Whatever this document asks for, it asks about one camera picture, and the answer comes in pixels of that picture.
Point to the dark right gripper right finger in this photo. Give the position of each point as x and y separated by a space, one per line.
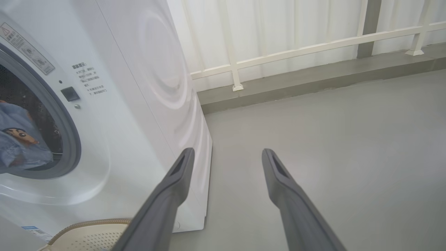
299 216

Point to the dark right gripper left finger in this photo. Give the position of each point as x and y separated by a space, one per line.
156 216

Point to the blue cartoon print pajamas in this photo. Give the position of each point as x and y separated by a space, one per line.
21 150

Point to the cream perforated laundry basket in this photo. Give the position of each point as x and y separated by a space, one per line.
90 238

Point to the white front-load washing machine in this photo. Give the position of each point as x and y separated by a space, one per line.
139 69

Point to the blue energy label sticker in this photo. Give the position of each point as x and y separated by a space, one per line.
36 233

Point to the white metal railing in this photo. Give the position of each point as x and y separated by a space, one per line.
234 66

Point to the grey warning sticker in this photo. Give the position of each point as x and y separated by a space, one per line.
28 48

